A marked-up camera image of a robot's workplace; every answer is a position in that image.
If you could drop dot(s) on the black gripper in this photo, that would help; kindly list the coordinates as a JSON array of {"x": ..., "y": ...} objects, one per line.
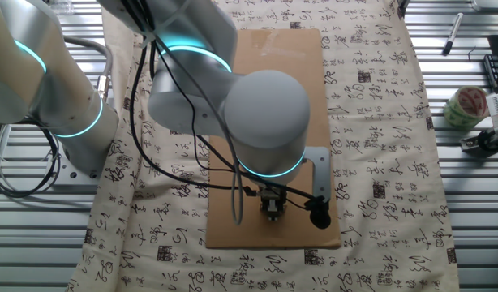
[{"x": 273, "y": 194}]

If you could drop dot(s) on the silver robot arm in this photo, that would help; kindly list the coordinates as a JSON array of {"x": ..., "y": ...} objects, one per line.
[{"x": 269, "y": 121}]

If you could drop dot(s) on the brown cardboard sheet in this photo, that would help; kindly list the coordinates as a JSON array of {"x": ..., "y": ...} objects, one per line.
[{"x": 314, "y": 101}]

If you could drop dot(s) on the calligraphy print cloth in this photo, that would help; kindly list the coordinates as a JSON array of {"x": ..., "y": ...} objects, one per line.
[{"x": 387, "y": 162}]

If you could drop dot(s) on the clear packing tape roll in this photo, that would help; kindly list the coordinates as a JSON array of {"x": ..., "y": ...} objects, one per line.
[{"x": 453, "y": 115}]

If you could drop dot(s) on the metal clamp device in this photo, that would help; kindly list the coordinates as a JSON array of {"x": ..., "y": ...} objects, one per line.
[{"x": 484, "y": 142}]

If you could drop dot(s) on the black marker pen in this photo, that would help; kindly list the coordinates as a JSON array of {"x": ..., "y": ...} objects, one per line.
[{"x": 452, "y": 34}]

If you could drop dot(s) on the clear plastic object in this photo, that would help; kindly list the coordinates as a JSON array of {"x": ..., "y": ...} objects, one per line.
[{"x": 60, "y": 6}]

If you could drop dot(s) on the grey flat device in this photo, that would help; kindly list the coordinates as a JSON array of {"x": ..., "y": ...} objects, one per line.
[{"x": 490, "y": 5}]

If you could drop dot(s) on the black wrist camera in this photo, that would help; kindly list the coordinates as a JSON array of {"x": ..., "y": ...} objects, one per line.
[{"x": 320, "y": 217}]

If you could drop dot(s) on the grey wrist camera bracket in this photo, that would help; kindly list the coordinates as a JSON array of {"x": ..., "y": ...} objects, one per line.
[{"x": 320, "y": 170}]

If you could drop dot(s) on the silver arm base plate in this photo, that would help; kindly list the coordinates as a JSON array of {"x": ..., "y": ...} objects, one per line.
[{"x": 78, "y": 176}]

